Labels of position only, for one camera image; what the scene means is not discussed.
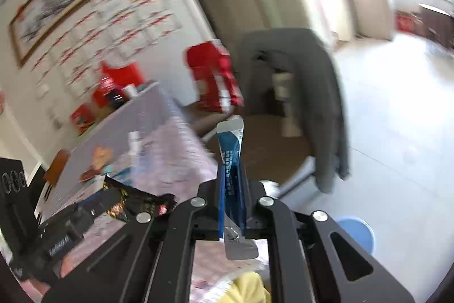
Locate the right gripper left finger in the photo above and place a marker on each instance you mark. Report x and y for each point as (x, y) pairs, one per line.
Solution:
(145, 262)

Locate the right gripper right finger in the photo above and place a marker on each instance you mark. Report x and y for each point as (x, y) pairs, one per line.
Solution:
(316, 261)

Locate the black snack wrapper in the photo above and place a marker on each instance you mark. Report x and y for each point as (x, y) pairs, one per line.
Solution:
(134, 202)

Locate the blue silver sachet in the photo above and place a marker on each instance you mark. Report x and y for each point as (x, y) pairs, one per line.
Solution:
(232, 204)

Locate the blue plastic trash bin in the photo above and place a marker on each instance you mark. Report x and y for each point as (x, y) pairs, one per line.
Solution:
(360, 231)

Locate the brown chair back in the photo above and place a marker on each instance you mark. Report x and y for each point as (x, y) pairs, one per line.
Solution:
(55, 169)

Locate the yellow cloth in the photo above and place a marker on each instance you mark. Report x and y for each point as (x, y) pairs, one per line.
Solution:
(247, 288)

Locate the pink checkered tablecloth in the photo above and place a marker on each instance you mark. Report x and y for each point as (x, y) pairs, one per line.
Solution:
(176, 162)

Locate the purple grid tablecloth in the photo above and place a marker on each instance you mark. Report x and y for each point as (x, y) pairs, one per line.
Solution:
(150, 109)

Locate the red small box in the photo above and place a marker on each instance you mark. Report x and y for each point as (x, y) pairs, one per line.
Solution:
(83, 118)

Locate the cola bottle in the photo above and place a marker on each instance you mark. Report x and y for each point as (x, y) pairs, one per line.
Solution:
(108, 94)

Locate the white paper cup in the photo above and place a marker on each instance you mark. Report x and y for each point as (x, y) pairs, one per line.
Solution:
(130, 91)

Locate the red gift bag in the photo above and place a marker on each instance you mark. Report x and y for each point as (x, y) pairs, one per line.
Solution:
(128, 74)

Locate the grey jacket on chair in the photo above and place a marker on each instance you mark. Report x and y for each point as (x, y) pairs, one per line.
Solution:
(315, 93)

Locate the framed landscape painting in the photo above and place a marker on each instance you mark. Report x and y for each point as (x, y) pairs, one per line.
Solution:
(35, 20)

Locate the red cardboard box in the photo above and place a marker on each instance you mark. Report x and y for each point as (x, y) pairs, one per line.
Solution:
(409, 22)

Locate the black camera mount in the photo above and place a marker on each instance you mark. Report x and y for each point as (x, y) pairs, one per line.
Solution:
(18, 222)

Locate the wall certificates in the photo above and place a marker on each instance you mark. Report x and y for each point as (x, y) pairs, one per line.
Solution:
(109, 31)

